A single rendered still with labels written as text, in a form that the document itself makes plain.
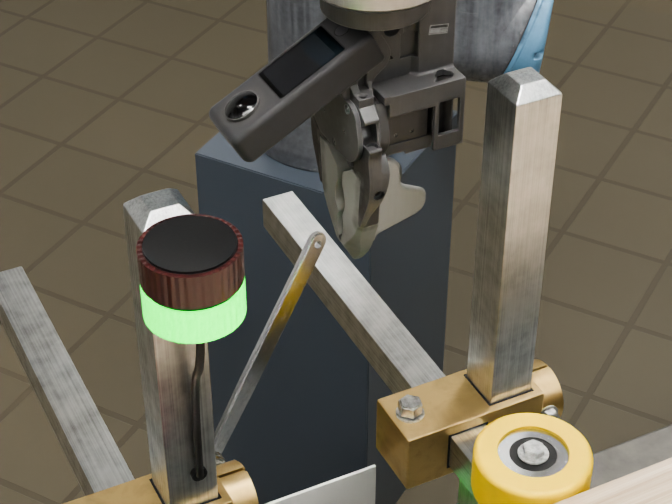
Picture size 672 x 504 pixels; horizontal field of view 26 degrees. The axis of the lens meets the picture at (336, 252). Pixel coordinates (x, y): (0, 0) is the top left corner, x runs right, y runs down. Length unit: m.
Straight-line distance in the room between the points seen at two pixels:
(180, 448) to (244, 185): 0.89
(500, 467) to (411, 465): 0.11
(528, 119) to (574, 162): 2.00
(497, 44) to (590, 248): 1.07
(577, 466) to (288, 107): 0.30
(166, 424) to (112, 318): 1.60
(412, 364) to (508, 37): 0.64
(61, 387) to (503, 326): 0.33
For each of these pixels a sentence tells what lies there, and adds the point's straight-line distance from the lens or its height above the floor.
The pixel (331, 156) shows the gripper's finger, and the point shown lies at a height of 1.04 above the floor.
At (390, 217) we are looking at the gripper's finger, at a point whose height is 1.00.
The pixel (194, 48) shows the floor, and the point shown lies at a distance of 3.30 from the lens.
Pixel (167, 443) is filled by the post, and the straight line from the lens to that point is 0.95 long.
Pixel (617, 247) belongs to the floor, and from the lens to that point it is 2.71.
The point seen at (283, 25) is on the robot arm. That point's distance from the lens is 1.73.
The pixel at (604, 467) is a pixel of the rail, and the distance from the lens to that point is 1.28.
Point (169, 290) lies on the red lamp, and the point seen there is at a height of 1.10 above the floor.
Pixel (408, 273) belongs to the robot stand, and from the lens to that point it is 1.91.
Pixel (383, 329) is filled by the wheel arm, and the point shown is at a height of 0.86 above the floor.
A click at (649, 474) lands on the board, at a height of 0.90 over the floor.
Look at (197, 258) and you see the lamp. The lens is 0.81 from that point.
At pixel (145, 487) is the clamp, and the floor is 0.87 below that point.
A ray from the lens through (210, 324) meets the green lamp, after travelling 0.82.
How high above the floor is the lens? 1.60
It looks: 37 degrees down
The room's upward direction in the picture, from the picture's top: straight up
